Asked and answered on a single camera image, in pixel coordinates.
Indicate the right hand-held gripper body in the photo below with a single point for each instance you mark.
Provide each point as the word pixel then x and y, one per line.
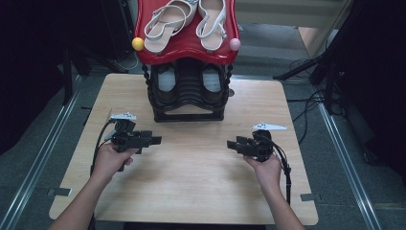
pixel 261 147

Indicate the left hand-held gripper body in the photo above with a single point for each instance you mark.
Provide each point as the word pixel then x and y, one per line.
pixel 126 139

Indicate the black leather shoe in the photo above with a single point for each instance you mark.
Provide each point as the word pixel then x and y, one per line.
pixel 167 81
pixel 211 81

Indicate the white slingback heel sandal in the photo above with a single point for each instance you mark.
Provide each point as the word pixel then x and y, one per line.
pixel 210 43
pixel 156 44

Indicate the red and black shoe rack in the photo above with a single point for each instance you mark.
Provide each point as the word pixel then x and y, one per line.
pixel 188 52

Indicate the person's right hand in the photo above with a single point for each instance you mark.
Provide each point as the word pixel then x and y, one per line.
pixel 269 174

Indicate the person's left hand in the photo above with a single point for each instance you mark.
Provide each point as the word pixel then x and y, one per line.
pixel 107 163

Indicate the black upright stand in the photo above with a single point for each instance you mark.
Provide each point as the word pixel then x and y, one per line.
pixel 67 83

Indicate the black tripod stand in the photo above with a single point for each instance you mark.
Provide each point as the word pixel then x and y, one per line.
pixel 332 73

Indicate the tan wooden board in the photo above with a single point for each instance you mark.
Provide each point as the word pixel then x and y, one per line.
pixel 314 40

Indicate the metal floor rail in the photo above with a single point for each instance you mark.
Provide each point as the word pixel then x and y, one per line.
pixel 46 145
pixel 346 159

